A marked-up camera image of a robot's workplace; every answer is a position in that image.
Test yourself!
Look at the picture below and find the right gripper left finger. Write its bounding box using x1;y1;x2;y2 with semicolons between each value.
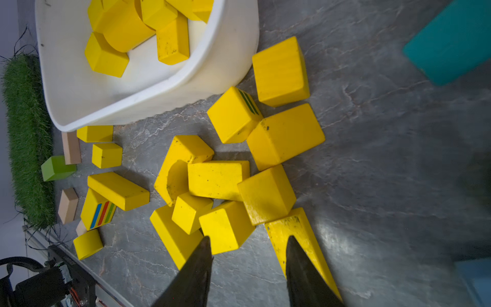
152;236;213;306

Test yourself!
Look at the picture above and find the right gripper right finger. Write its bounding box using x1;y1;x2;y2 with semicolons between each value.
286;235;345;306

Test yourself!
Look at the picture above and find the long yellow block diagonal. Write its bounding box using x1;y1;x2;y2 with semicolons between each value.
264;207;343;301

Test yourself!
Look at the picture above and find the yellow block right pile left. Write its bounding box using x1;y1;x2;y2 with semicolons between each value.
150;205;203;270

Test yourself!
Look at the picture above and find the yellow half cylinder block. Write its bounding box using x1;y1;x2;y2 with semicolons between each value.
74;229;104;260

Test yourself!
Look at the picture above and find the yellow rectangular block left pile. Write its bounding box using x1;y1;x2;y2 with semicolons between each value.
81;188;117;231

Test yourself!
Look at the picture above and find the long yellow block left pile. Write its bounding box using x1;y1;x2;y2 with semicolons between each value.
88;172;150;211

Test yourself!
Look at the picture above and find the natural wood long block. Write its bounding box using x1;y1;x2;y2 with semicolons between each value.
75;220;88;237

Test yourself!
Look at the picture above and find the natural wood block lower left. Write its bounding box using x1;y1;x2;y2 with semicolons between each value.
58;188;79;225

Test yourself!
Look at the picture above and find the light blue flat block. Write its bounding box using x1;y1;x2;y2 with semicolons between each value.
454;257;491;306

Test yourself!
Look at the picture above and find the natural wood plank block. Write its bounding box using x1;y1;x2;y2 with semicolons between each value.
62;132;81;165

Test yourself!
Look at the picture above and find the green wedge block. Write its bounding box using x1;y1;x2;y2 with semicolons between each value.
41;156;77;182

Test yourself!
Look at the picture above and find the green artificial grass mat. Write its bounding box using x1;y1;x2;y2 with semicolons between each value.
2;54;56;229

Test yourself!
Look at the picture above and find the white plastic bin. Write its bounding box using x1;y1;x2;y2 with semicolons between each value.
35;1;260;132

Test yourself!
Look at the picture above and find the teal triangle block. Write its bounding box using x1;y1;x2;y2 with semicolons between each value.
403;0;490;86

